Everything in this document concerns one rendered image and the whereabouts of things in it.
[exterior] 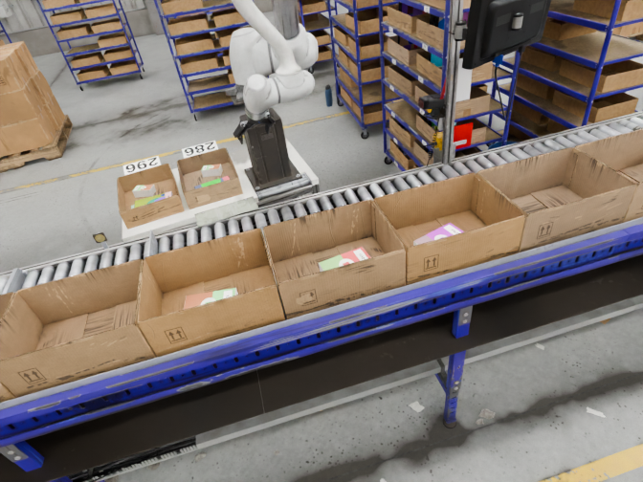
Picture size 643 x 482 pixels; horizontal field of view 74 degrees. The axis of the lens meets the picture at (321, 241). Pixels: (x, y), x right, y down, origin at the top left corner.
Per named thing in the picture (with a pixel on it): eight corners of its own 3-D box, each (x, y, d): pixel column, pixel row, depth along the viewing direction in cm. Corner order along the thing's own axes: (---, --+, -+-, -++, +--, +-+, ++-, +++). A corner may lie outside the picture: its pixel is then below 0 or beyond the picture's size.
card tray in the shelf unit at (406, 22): (387, 21, 299) (387, 6, 293) (428, 13, 303) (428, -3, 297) (410, 33, 268) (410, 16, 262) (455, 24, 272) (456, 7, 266)
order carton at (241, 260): (271, 264, 154) (261, 227, 143) (287, 323, 131) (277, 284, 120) (161, 294, 149) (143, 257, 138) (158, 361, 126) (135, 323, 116)
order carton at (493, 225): (471, 209, 164) (476, 171, 153) (518, 256, 141) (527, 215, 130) (374, 235, 159) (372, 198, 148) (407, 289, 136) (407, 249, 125)
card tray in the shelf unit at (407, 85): (388, 79, 324) (387, 66, 318) (424, 71, 328) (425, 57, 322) (410, 97, 293) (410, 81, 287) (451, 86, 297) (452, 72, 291)
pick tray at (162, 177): (175, 178, 242) (168, 162, 235) (185, 211, 213) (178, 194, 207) (123, 193, 235) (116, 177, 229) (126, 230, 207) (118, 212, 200)
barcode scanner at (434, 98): (415, 116, 208) (418, 94, 202) (437, 114, 211) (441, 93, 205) (421, 120, 203) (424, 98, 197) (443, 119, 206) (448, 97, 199)
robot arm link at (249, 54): (235, 76, 206) (225, 27, 193) (273, 72, 207) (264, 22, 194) (233, 87, 193) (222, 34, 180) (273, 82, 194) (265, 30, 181)
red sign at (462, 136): (470, 145, 221) (473, 121, 213) (471, 145, 220) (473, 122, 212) (441, 152, 219) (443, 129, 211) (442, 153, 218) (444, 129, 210)
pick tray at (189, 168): (231, 162, 248) (226, 146, 242) (243, 193, 219) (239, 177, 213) (182, 176, 243) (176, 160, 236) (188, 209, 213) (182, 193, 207)
